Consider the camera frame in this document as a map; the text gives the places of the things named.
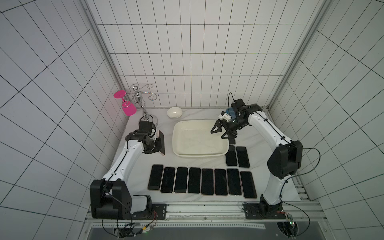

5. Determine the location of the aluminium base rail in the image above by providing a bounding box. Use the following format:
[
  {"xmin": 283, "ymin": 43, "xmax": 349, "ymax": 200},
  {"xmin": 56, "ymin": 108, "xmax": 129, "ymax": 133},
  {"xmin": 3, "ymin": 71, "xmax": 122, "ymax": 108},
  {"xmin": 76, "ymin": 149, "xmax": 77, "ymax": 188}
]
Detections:
[{"xmin": 86, "ymin": 202, "xmax": 327, "ymax": 230}]

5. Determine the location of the white plastic storage box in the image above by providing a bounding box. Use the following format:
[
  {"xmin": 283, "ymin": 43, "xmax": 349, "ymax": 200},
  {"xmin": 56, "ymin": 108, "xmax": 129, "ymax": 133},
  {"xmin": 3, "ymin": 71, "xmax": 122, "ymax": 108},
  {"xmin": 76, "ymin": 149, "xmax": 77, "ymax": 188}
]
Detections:
[{"xmin": 172, "ymin": 120, "xmax": 229, "ymax": 158}]

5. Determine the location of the phone with pink case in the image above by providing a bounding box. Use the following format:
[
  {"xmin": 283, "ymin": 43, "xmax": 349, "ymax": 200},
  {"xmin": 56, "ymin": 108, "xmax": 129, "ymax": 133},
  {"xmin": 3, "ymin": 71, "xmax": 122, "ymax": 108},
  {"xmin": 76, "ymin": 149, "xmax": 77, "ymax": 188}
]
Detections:
[{"xmin": 201, "ymin": 169, "xmax": 214, "ymax": 196}]

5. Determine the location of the chrome wine glass rack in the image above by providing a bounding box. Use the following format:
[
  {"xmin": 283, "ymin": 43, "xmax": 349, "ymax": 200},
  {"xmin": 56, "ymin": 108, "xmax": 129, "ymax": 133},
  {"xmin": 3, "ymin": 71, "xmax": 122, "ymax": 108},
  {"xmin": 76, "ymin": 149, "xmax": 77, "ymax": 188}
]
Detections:
[{"xmin": 127, "ymin": 83, "xmax": 159, "ymax": 127}]

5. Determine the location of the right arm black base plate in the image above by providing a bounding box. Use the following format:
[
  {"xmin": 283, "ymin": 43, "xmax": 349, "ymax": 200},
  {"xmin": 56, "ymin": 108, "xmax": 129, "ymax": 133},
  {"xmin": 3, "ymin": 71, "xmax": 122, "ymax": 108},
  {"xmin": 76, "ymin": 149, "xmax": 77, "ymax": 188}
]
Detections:
[{"xmin": 242, "ymin": 203, "xmax": 286, "ymax": 220}]

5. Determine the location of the black phone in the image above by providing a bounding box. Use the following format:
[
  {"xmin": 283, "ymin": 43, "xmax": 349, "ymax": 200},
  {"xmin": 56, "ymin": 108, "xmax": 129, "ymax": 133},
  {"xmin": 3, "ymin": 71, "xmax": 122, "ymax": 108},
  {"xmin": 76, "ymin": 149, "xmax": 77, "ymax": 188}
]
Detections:
[
  {"xmin": 227, "ymin": 169, "xmax": 242, "ymax": 196},
  {"xmin": 188, "ymin": 168, "xmax": 201, "ymax": 194},
  {"xmin": 240, "ymin": 172, "xmax": 257, "ymax": 199},
  {"xmin": 160, "ymin": 167, "xmax": 176, "ymax": 194},
  {"xmin": 174, "ymin": 167, "xmax": 189, "ymax": 194},
  {"xmin": 214, "ymin": 169, "xmax": 228, "ymax": 196}
]

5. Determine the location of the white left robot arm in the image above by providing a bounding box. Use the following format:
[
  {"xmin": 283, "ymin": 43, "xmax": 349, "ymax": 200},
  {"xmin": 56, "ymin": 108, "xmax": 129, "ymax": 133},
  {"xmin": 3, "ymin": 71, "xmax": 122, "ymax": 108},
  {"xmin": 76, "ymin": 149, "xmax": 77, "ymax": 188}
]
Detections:
[{"xmin": 90, "ymin": 120, "xmax": 165, "ymax": 220}]

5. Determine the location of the white ceramic bowl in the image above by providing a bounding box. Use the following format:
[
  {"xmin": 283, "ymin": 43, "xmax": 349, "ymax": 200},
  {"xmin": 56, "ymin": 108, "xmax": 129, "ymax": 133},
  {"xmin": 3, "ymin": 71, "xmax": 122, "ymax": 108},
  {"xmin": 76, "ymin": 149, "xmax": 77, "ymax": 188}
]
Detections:
[{"xmin": 167, "ymin": 107, "xmax": 183, "ymax": 119}]

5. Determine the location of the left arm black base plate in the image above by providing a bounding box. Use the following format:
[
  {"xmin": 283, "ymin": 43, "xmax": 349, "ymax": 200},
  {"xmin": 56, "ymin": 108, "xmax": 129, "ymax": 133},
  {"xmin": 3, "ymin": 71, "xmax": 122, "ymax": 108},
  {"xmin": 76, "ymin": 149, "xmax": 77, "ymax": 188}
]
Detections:
[{"xmin": 150, "ymin": 204, "xmax": 168, "ymax": 221}]

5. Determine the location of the eleventh phone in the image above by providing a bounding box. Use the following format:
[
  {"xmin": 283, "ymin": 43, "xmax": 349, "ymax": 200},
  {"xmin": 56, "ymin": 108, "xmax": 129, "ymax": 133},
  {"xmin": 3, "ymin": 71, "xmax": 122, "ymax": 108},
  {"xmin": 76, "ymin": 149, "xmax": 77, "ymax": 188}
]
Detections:
[{"xmin": 228, "ymin": 138, "xmax": 236, "ymax": 145}]

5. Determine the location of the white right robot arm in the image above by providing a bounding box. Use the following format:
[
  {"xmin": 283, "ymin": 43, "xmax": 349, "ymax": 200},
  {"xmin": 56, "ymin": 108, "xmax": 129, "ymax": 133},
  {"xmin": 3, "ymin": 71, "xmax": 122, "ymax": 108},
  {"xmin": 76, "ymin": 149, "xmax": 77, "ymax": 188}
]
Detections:
[{"xmin": 211, "ymin": 99, "xmax": 303, "ymax": 215}]

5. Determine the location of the pink plastic wine glass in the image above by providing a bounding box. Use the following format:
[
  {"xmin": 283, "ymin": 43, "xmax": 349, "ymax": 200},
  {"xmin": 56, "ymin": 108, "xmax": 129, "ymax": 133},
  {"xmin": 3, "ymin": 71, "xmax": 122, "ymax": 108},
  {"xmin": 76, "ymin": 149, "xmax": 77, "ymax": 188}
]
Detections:
[{"xmin": 114, "ymin": 90, "xmax": 137, "ymax": 117}]

